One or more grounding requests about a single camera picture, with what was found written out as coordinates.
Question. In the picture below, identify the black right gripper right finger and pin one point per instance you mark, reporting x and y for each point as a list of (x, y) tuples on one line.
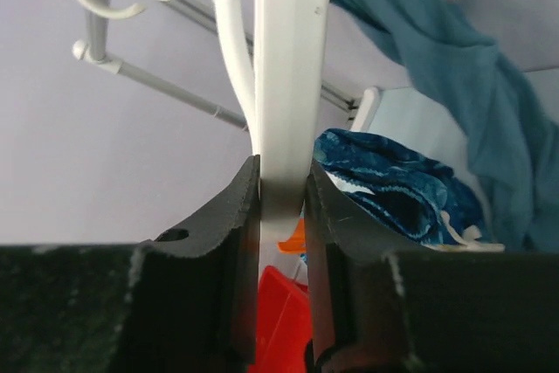
[(381, 303)]

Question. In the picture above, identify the white round clip hanger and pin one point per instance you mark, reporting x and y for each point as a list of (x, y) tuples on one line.
[(275, 75)]

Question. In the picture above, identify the blue shark-print shorts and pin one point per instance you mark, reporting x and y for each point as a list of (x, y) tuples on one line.
[(409, 193)]

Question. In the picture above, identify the teal t-shirt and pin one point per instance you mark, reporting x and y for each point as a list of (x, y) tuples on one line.
[(512, 145)]

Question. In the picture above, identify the orange clothes peg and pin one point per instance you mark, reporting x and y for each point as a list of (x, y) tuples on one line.
[(296, 244)]

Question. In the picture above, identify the white metal clothes rack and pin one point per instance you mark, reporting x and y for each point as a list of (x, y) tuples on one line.
[(174, 84)]

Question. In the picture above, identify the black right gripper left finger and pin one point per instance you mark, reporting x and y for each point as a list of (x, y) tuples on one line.
[(183, 302)]

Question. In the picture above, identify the red plastic tray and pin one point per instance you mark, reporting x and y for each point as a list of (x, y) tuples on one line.
[(284, 326)]

